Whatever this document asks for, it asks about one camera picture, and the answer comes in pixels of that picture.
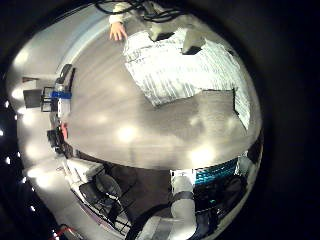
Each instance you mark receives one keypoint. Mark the white grey striped garment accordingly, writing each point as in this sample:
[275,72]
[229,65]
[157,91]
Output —
[173,73]

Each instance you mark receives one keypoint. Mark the white device with blue cap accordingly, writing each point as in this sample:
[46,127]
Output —
[62,100]

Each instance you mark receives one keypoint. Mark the black monitor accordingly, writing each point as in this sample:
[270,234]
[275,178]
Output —
[32,98]

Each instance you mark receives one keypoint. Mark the small red item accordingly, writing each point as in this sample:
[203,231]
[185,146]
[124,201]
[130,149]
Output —
[64,130]

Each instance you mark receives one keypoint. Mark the white box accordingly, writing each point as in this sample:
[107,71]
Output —
[84,168]

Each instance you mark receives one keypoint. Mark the black office chair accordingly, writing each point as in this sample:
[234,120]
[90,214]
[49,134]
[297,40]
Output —
[106,193]

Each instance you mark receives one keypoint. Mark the teal plastic crate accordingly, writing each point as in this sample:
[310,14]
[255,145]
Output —
[215,172]

